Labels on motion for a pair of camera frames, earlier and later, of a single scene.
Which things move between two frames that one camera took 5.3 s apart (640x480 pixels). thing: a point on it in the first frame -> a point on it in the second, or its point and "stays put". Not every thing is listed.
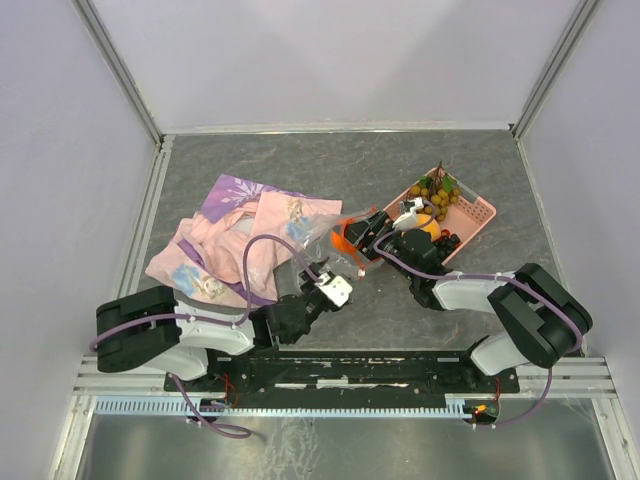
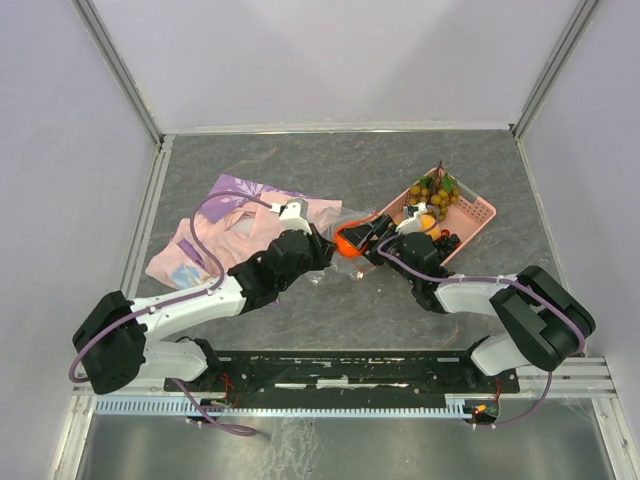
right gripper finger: (359, 233) stays put
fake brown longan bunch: (436, 191) stays put
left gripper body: (311, 295) -> (315, 256)
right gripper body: (382, 226) stays put
